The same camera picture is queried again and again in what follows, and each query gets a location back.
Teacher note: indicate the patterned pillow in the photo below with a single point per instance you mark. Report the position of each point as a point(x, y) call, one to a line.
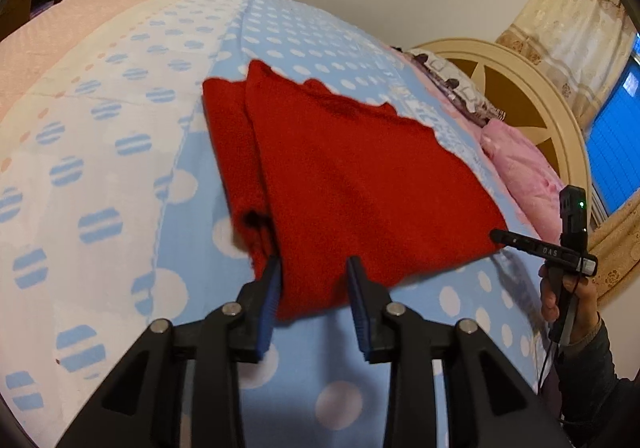
point(455, 82)

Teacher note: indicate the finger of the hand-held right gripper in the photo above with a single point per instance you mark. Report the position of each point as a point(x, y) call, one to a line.
point(515, 239)

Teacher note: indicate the person's right hand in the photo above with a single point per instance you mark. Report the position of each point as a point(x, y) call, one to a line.
point(547, 298)

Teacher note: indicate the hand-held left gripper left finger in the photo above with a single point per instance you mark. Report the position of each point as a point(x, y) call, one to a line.
point(270, 298)

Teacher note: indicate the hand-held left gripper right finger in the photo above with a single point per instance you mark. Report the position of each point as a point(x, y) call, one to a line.
point(357, 303)

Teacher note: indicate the pink quilt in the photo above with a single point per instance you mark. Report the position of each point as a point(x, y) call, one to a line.
point(525, 167)

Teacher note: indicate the red knitted sweater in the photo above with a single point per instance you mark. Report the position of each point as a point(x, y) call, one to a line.
point(360, 188)

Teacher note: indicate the person's right forearm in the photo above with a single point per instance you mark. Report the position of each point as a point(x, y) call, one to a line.
point(595, 378)

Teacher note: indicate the pink dotted bed sheet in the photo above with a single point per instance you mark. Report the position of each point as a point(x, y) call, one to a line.
point(60, 22)

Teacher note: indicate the stack of books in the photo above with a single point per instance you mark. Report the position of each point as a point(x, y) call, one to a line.
point(40, 8)

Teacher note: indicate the bed with dotted sheet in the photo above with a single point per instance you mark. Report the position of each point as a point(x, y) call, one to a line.
point(125, 203)

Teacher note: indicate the yellow floral curtain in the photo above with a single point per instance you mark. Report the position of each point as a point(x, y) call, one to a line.
point(575, 27)

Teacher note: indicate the cream wooden headboard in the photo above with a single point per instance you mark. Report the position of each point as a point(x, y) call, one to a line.
point(530, 97)

